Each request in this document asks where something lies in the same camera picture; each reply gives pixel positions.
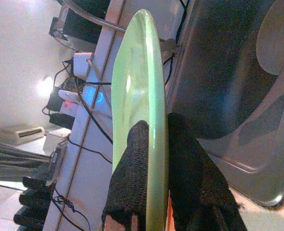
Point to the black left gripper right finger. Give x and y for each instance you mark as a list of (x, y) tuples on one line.
[(195, 187)]

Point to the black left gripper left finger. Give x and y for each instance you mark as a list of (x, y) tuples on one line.
[(127, 180)]

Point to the light green plate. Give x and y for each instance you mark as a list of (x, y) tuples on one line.
[(137, 72)]

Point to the grey flat device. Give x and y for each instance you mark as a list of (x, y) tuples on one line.
[(57, 163)]

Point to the small white box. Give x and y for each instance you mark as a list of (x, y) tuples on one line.
[(57, 139)]

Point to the black adapter block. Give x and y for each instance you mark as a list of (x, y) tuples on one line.
[(61, 120)]

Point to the black padded object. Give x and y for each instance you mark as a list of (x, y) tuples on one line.
[(33, 192)]

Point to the white charger with red mark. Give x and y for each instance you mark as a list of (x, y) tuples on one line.
[(68, 98)]

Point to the small black power adapter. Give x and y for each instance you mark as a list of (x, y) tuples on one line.
[(54, 103)]

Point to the stainless steel sink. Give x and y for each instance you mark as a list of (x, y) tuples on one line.
[(204, 72)]

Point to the white power adapter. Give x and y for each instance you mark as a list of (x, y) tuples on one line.
[(81, 65)]

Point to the beige ribbed device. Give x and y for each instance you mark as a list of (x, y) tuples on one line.
[(9, 134)]

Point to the black box device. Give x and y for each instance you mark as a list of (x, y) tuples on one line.
[(84, 29)]

